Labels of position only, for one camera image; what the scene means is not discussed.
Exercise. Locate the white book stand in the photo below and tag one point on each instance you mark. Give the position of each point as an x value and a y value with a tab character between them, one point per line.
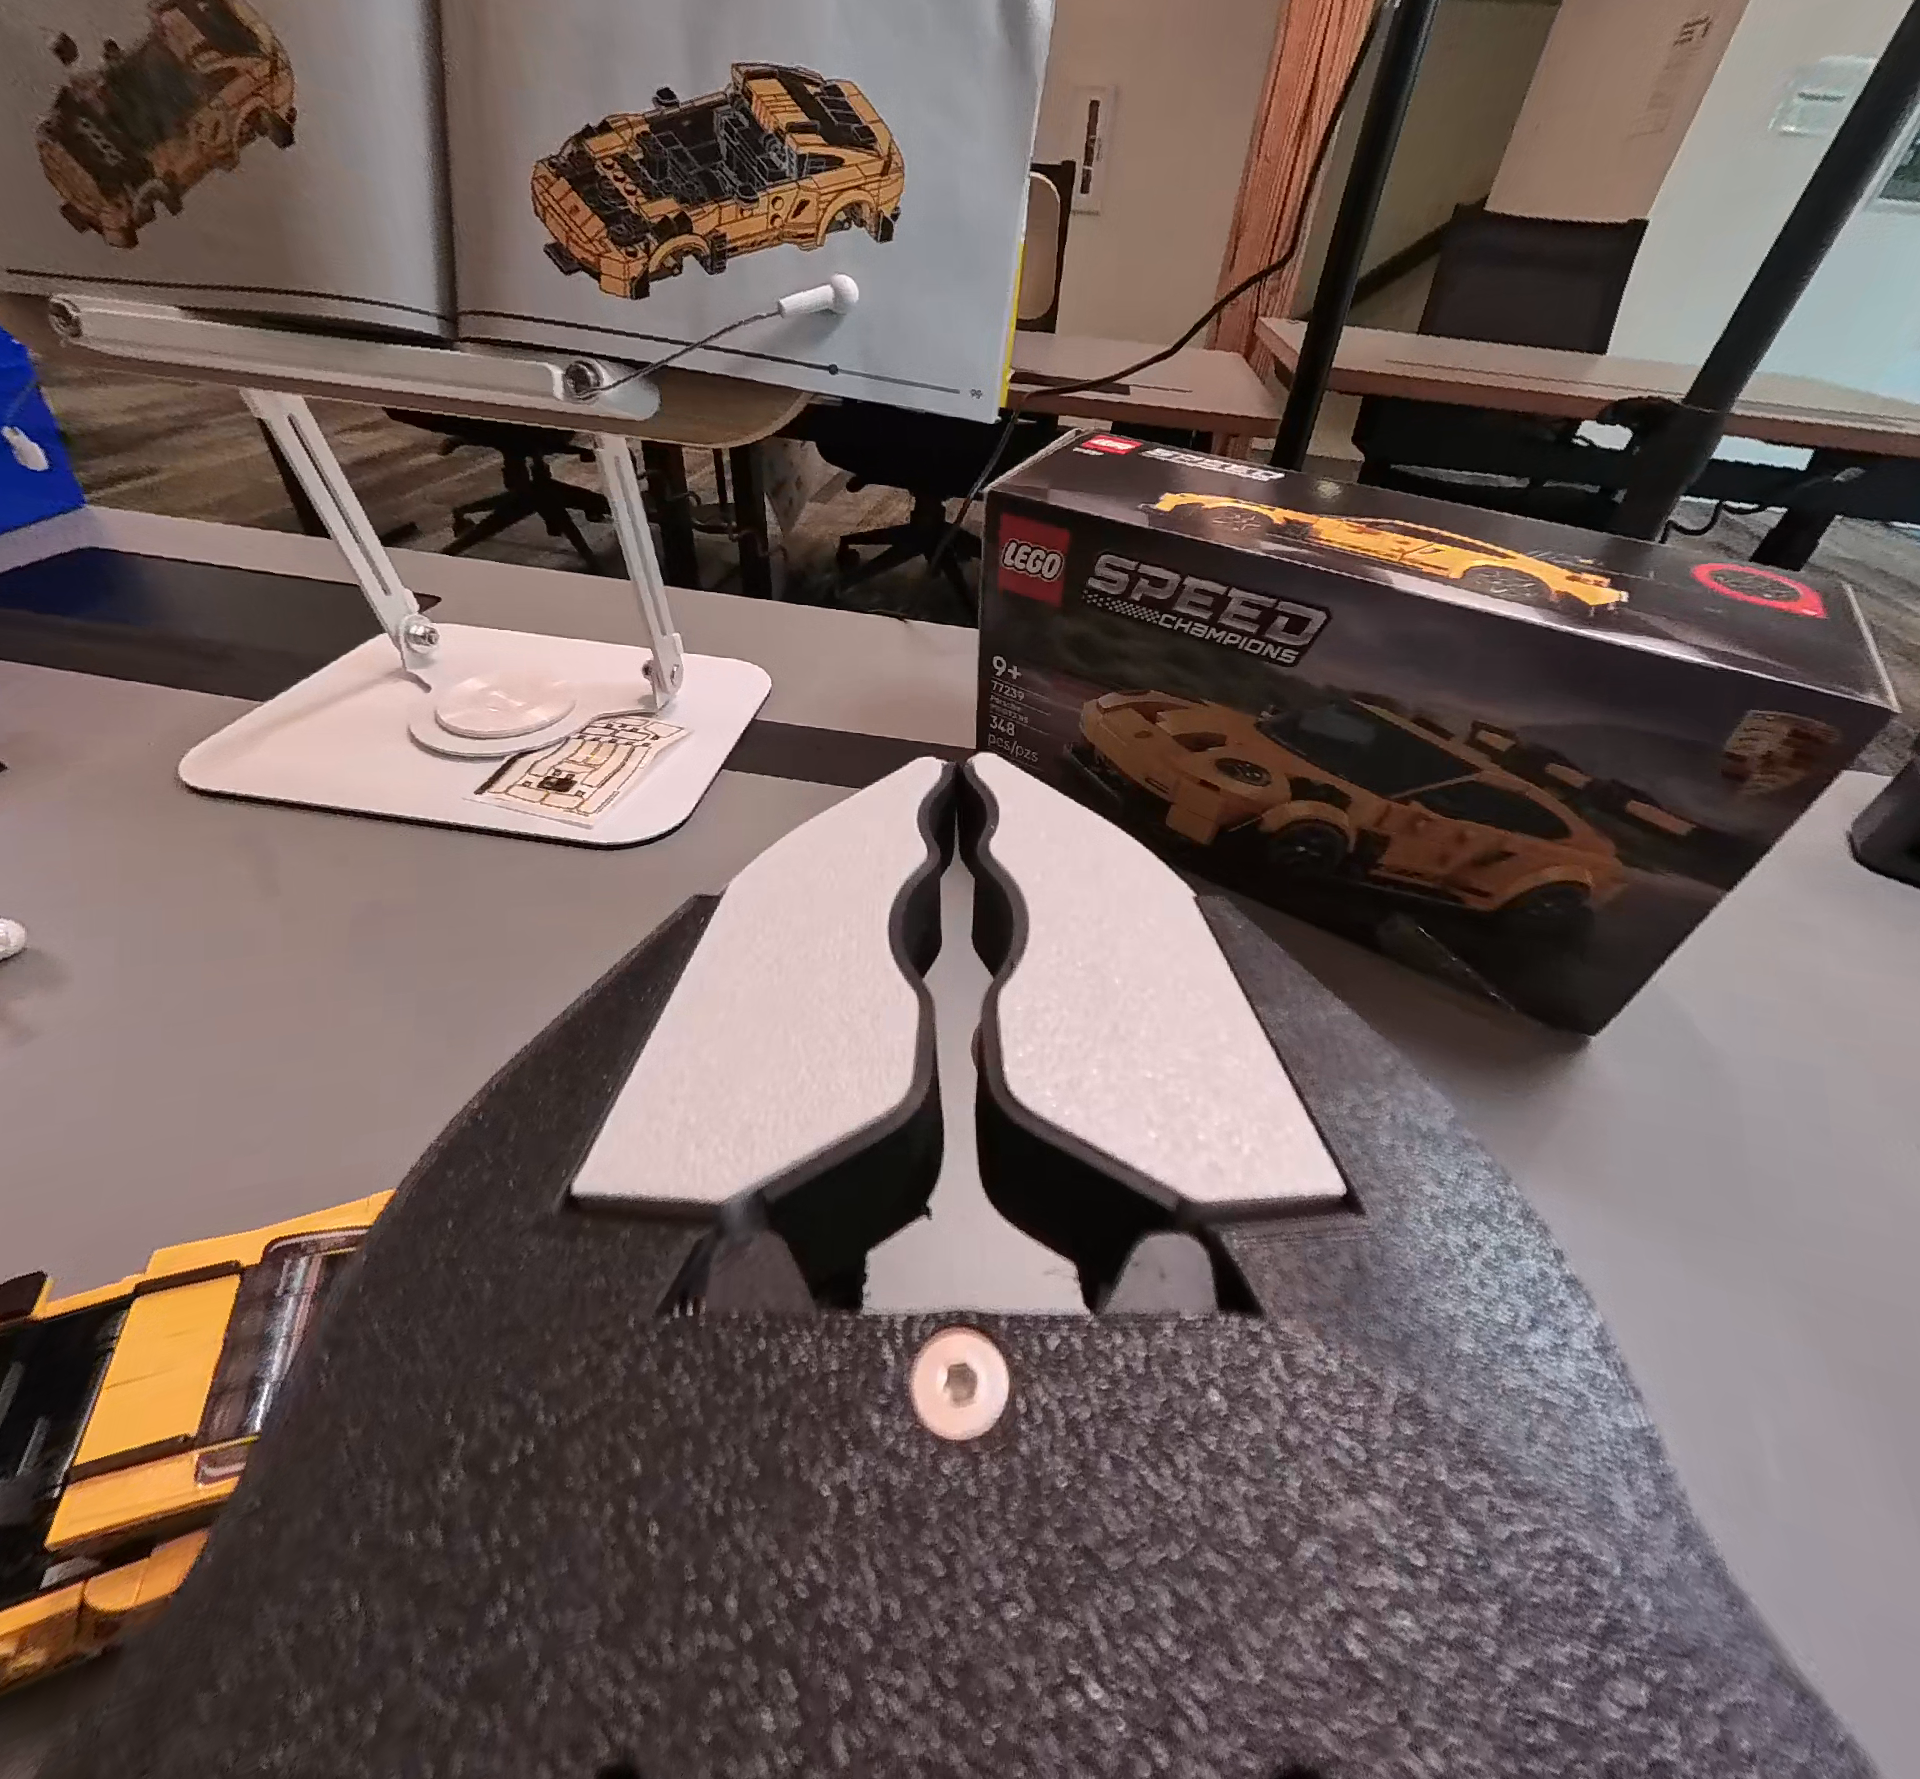
299	760

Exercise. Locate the lego instruction booklet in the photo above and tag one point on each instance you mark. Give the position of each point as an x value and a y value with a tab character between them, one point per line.
750	8

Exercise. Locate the black office chair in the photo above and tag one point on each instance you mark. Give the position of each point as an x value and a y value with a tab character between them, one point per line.
1532	266
915	459
525	489

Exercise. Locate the large blue storage bin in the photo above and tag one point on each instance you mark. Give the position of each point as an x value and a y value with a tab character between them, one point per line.
29	534

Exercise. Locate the brown office desk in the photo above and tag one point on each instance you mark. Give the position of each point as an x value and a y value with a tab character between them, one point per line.
1139	378
1500	369

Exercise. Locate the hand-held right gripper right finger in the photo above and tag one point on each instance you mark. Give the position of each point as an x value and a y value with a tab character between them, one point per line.
1156	1044

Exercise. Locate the wooden post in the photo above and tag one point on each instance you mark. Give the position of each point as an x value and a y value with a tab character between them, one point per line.
1305	85

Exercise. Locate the yellow lego car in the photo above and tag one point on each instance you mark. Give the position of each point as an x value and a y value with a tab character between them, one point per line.
165	1329

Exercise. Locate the black object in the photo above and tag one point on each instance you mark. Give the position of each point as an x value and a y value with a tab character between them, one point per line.
1890	818

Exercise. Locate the sticker sheet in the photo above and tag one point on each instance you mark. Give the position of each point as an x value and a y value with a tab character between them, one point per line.
585	768

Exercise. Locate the lego set box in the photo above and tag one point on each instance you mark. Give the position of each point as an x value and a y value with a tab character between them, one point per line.
1425	818

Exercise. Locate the black metal pole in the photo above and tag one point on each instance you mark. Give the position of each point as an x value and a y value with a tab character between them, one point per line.
1373	159
1771	294

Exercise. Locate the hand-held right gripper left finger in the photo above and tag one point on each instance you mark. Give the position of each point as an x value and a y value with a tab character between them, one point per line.
765	1030

